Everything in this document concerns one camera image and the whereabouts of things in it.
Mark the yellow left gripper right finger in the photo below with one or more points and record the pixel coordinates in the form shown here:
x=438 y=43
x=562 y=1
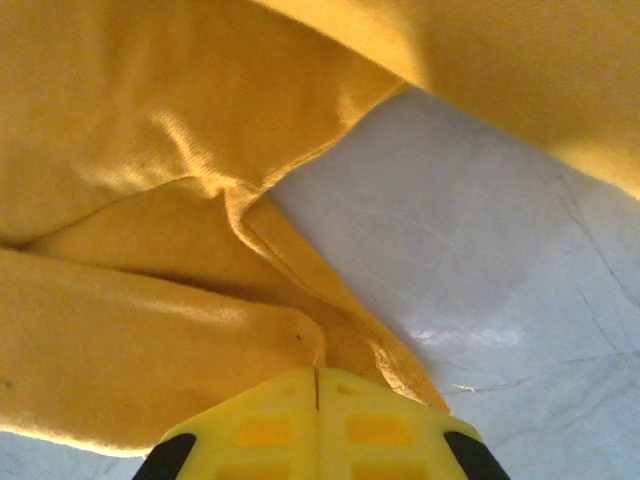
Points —
x=380 y=430

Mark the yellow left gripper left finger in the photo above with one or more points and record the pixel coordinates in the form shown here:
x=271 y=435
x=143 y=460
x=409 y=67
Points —
x=260 y=430

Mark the yellow t-shirt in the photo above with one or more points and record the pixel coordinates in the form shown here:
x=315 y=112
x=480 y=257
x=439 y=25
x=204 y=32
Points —
x=150 y=150

